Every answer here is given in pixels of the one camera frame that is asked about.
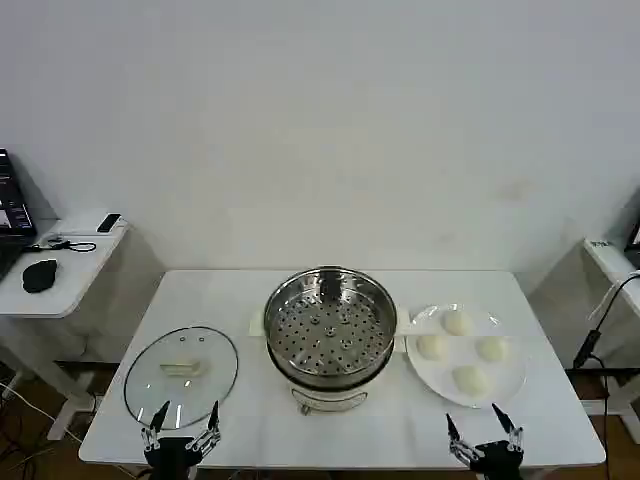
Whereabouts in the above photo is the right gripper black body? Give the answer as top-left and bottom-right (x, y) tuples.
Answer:
(469, 439), (524, 480)

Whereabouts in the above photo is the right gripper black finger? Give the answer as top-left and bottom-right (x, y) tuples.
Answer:
(492, 403), (525, 453)
(446, 413), (484, 470)

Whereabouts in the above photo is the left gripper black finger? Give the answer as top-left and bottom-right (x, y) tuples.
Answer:
(141, 400), (171, 451)
(187, 400), (222, 454)

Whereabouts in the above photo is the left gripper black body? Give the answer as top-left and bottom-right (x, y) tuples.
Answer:
(143, 437), (203, 480)

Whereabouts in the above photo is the white steamed bun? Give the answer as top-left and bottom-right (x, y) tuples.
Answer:
(442, 309), (474, 337)
(416, 333), (449, 361)
(474, 335), (510, 363)
(451, 365), (491, 400)

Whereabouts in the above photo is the round glass lid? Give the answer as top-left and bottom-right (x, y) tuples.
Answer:
(123, 325), (240, 432)

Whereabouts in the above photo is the round white plate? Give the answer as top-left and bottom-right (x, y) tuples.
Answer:
(406, 302), (529, 410)

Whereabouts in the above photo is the white electric steamer pot base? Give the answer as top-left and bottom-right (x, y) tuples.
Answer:
(248, 305), (416, 416)

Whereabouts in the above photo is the perforated steel steamer basket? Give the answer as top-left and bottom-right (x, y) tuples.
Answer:
(263, 267), (400, 387)

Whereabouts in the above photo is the white side desk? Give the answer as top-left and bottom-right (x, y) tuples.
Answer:
(0, 214), (130, 441)

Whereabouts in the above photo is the black computer mouse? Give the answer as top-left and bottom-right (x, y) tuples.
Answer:
(21, 258), (59, 294)

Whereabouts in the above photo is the white desk with label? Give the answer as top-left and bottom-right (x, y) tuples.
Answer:
(567, 237), (640, 444)

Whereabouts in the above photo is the flat white box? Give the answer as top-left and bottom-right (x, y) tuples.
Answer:
(56, 208), (127, 237)

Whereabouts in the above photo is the dark device on labelled desk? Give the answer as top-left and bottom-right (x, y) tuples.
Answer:
(623, 212), (640, 267)

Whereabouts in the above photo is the black laptop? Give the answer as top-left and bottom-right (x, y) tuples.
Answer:
(0, 148), (39, 281)

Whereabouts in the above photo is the black cable with adapter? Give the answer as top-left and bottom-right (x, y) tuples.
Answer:
(572, 272), (640, 431)

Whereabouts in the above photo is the white floor cable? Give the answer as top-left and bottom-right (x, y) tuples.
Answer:
(0, 377), (59, 419)

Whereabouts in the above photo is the thin black desk cable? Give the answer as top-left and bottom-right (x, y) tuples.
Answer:
(27, 237), (97, 253)

